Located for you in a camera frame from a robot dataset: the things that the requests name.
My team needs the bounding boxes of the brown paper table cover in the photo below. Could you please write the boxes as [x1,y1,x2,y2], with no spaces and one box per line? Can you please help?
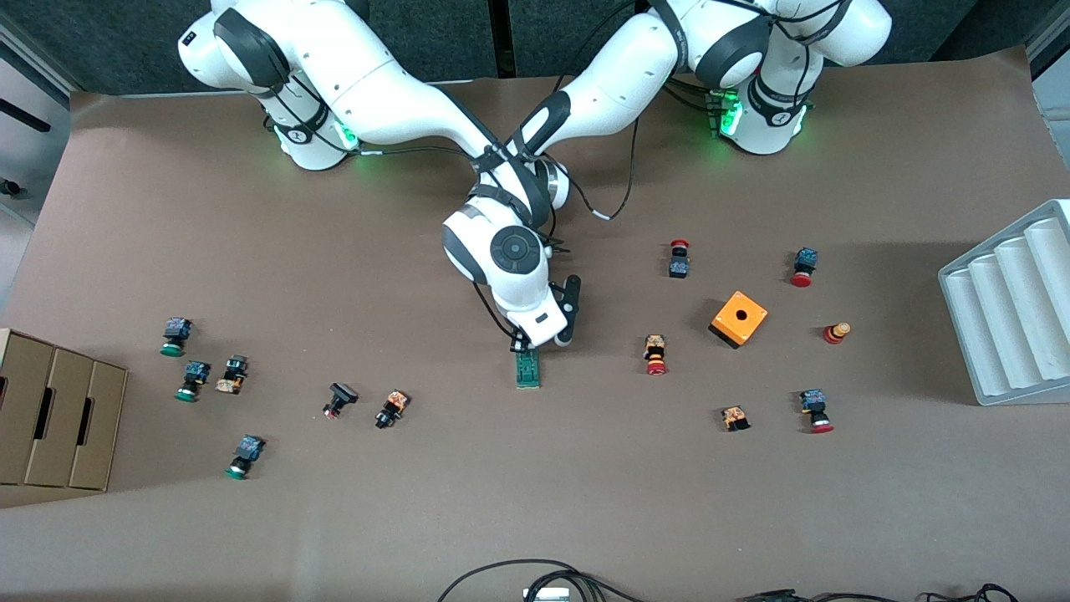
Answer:
[0,46,1070,602]

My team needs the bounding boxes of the green mushroom pushbutton blue block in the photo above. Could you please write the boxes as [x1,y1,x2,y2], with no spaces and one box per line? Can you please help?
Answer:
[224,434,267,482]
[160,317,194,359]
[174,360,211,404]

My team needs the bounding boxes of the white ribbed plastic tray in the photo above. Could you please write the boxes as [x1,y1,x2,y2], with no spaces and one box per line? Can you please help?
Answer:
[937,198,1070,407]

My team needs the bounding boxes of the brown cardboard box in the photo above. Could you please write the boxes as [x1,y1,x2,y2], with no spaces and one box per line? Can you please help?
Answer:
[0,328,129,492]

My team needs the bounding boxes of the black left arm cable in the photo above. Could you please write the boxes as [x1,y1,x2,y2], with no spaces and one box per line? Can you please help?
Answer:
[573,113,643,222]

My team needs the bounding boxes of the orange button enclosure box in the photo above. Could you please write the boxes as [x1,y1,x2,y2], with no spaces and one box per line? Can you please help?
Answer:
[709,290,769,350]

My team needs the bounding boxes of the black flat-head switch red terminals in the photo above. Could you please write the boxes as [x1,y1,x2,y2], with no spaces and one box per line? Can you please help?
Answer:
[322,381,360,421]

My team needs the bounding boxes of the black looped cable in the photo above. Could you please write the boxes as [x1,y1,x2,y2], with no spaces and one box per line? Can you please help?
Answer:
[437,559,646,602]

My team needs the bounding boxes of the black left base cable bundle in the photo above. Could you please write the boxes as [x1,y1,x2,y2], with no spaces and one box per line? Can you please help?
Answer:
[660,74,721,118]

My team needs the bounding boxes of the black cable with plug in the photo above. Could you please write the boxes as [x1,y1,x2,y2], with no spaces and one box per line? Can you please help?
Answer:
[736,589,908,602]

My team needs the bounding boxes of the black coiled cable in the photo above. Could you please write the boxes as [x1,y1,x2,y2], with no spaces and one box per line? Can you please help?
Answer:
[920,583,1019,602]

